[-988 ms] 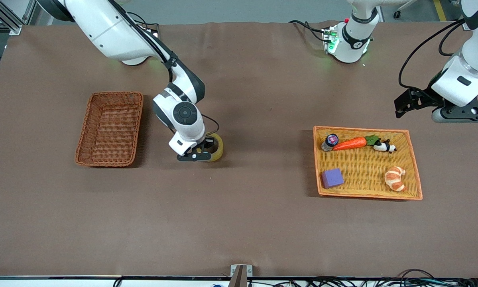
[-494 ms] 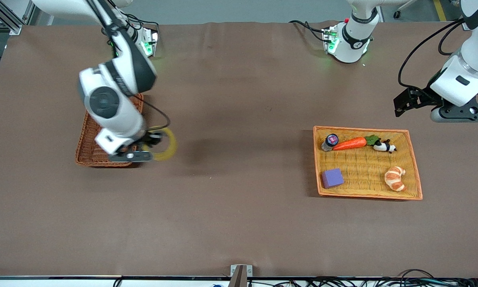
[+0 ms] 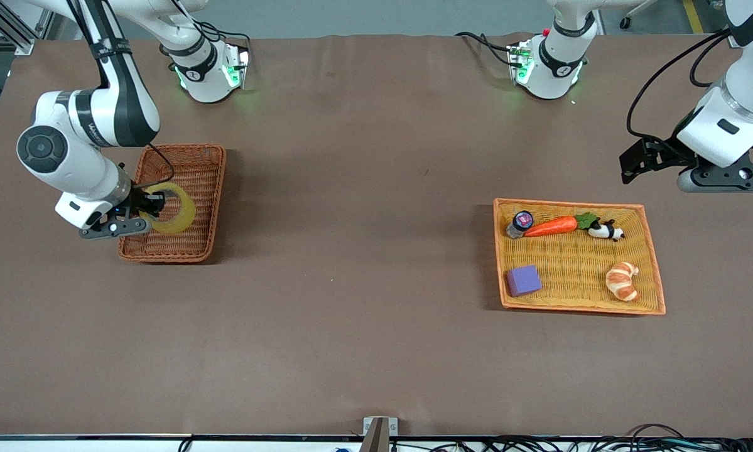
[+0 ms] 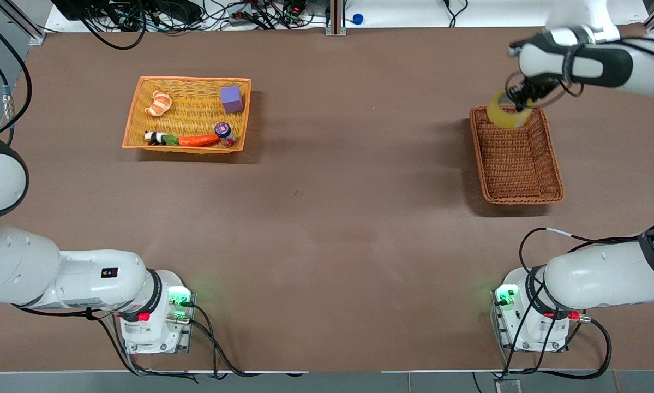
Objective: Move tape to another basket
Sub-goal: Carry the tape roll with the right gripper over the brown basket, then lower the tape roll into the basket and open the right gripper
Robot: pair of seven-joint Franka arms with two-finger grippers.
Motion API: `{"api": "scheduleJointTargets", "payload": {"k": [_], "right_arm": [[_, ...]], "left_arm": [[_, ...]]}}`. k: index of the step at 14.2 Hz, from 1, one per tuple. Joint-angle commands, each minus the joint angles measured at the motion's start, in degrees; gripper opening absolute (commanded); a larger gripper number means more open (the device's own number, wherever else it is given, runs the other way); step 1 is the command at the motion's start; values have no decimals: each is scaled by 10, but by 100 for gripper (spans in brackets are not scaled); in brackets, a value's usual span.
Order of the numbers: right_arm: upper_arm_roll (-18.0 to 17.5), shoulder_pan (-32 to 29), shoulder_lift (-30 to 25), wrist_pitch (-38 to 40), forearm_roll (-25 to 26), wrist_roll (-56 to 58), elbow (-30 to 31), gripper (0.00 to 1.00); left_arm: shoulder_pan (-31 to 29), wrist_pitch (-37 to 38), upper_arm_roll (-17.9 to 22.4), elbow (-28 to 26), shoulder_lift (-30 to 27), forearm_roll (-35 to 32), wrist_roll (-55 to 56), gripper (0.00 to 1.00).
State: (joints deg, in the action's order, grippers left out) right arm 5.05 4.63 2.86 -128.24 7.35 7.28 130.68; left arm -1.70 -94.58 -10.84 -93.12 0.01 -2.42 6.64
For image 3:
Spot yellow banana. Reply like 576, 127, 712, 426
139, 183, 197, 235

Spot brown wicker basket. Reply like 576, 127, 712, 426
117, 144, 227, 264

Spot yellow wicker basket orange rim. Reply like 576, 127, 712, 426
493, 198, 666, 316

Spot black white panda figurine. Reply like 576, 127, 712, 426
588, 219, 626, 242

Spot orange toy carrot green leaves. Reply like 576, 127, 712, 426
524, 212, 600, 238

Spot toy croissant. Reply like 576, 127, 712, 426
605, 262, 640, 303

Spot small jar colourful lid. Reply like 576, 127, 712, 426
506, 211, 534, 240

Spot purple foam cube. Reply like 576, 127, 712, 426
506, 264, 543, 298

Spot black right arm base cable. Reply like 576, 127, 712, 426
193, 21, 252, 53

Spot black arm base cable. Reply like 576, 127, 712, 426
455, 31, 516, 67
193, 21, 252, 53

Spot aluminium frame profile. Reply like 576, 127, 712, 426
0, 0, 45, 56

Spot black left arm base cable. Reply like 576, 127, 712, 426
455, 31, 516, 67

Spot black cable bundle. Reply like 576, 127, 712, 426
414, 424, 753, 452

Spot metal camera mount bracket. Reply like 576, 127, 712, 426
363, 417, 398, 452

